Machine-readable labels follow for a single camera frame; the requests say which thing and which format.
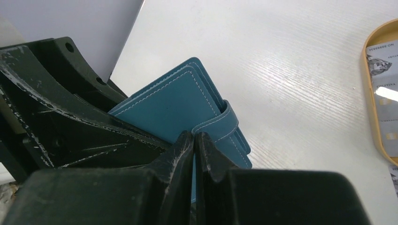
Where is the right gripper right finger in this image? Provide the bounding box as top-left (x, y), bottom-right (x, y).
top-left (194, 133), bottom-right (370, 225)

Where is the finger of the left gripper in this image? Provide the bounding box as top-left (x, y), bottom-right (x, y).
top-left (25, 37), bottom-right (127, 112)
top-left (0, 45), bottom-right (170, 168)

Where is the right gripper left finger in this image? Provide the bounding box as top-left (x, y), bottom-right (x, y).
top-left (3, 131), bottom-right (194, 225)

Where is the blue leather card holder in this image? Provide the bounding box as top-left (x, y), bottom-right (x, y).
top-left (108, 57), bottom-right (253, 204)

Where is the yellow oval tray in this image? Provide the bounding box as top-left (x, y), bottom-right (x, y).
top-left (360, 19), bottom-right (398, 166)

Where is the loose silver card on table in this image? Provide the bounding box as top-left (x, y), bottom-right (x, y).
top-left (389, 165), bottom-right (398, 195)

